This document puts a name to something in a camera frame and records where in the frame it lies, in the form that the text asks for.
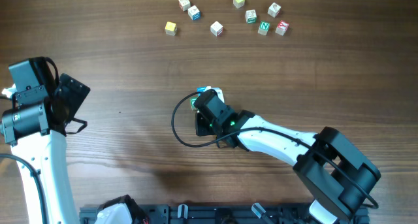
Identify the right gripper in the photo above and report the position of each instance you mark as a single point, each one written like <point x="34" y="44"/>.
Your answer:
<point x="202" y="128"/>

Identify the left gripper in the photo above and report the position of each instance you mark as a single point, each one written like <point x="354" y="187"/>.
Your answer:
<point x="74" y="91"/>

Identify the green wooden block Z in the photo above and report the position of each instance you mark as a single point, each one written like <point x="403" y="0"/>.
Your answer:
<point x="192" y="101"/>

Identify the blue wooden letter block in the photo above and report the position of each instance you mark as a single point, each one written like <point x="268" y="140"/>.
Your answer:
<point x="203" y="89"/>

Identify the dark green block Z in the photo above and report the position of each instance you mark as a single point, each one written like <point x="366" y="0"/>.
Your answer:
<point x="251" y="16"/>

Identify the yellow wooden block top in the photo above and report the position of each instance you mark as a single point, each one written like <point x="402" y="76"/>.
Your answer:
<point x="239" y="3"/>

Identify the yellow wooden block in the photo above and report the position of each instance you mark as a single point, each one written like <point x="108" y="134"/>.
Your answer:
<point x="171" y="28"/>
<point x="239" y="3"/>

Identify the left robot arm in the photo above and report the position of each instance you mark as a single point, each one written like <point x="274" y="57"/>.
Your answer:
<point x="48" y="195"/>

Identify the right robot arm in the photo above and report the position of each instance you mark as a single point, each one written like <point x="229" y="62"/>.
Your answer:
<point x="338" y="175"/>

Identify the yellow wooden block left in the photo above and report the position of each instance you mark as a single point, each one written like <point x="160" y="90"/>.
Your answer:
<point x="171" y="28"/>

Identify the green wooden block N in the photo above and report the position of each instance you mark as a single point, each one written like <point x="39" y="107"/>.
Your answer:
<point x="263" y="28"/>

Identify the blue-edged wooden block A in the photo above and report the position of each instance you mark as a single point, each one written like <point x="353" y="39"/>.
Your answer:
<point x="194" y="13"/>

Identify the red wooden letter block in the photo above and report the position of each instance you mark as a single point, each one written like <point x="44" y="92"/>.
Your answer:
<point x="282" y="27"/>

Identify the red-edged wooden block top left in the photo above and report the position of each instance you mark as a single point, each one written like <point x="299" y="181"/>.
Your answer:
<point x="184" y="4"/>

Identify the plain wooden block bird picture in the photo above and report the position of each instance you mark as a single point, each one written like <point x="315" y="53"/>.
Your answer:
<point x="274" y="9"/>

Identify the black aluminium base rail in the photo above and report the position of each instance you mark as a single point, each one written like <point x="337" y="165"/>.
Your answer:
<point x="282" y="214"/>

